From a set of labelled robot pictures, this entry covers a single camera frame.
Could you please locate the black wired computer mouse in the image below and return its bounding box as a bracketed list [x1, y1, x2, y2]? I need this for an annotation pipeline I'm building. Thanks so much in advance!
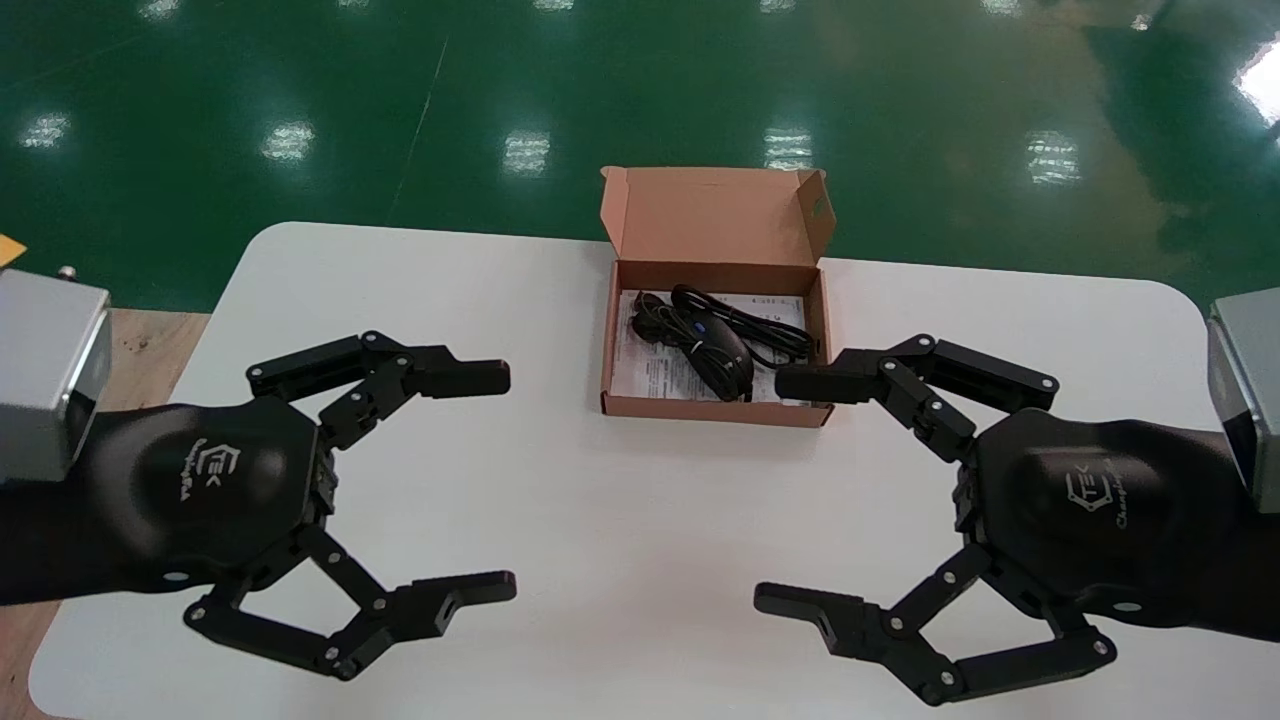
[672, 283, 816, 403]

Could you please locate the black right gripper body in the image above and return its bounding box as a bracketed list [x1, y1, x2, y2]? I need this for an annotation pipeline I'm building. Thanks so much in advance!
[955, 408, 1280, 643]

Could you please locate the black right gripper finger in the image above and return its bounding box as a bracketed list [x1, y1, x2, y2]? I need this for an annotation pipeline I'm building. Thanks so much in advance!
[773, 333, 1061, 464]
[752, 540, 1119, 708]

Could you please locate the black power cord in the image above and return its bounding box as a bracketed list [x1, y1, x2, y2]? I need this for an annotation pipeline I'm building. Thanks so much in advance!
[625, 290, 701, 351]

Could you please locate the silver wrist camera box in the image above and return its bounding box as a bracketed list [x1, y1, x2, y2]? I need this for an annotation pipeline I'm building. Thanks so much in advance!
[1205, 288, 1280, 514]
[0, 268, 113, 483]

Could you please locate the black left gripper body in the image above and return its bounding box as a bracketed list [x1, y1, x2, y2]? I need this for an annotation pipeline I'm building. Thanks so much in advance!
[0, 395, 336, 608]

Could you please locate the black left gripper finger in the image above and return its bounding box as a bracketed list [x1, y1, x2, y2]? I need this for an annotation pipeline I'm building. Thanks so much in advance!
[245, 330, 513, 451]
[183, 525, 519, 683]

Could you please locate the brown cardboard storage box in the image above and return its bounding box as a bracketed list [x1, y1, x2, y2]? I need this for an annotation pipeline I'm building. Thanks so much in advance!
[598, 165, 839, 429]

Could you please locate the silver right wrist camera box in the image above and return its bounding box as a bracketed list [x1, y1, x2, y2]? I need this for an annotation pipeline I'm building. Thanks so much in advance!
[1205, 288, 1280, 514]

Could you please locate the white printed instruction sheet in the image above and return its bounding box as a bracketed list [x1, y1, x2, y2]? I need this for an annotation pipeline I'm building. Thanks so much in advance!
[612, 290, 809, 404]

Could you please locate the wooden plywood board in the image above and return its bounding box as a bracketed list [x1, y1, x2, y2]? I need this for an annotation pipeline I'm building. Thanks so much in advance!
[0, 308, 211, 720]

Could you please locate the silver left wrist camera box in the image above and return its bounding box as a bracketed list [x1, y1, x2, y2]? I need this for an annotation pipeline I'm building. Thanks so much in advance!
[0, 268, 113, 483]

